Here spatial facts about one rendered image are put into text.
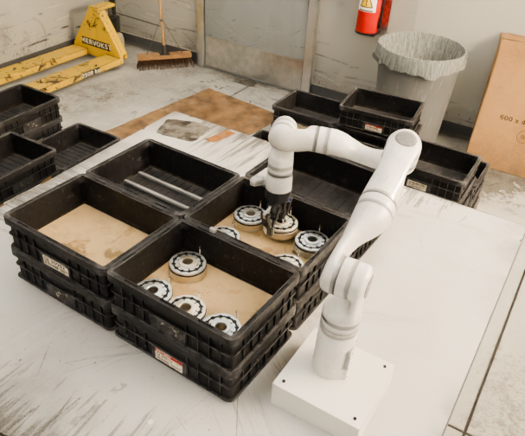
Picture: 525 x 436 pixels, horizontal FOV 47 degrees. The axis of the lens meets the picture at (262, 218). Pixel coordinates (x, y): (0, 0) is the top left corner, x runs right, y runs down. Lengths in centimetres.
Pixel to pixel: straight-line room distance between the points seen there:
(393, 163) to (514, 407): 142
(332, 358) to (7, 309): 93
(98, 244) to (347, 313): 79
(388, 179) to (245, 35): 365
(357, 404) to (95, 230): 91
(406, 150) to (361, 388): 59
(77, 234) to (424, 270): 109
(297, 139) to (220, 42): 364
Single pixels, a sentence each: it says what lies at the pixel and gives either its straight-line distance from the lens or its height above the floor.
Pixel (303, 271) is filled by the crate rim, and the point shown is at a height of 93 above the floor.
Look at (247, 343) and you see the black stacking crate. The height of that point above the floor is 85.
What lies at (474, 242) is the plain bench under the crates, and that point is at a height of 70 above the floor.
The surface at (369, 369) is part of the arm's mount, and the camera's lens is 156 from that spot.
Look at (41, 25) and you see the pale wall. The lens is 548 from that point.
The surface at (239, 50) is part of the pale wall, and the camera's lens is 509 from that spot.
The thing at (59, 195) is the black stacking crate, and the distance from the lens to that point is 191.
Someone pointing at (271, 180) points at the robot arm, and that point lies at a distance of 166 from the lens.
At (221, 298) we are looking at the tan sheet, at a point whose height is 83.
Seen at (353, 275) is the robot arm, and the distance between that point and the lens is 131.
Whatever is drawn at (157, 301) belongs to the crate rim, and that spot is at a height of 93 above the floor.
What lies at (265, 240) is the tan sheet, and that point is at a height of 83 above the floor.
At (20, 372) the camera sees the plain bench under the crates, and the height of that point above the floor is 70.
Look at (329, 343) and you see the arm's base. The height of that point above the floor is 89.
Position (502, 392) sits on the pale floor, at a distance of 271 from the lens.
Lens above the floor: 192
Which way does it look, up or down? 35 degrees down
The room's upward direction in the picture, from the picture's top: 4 degrees clockwise
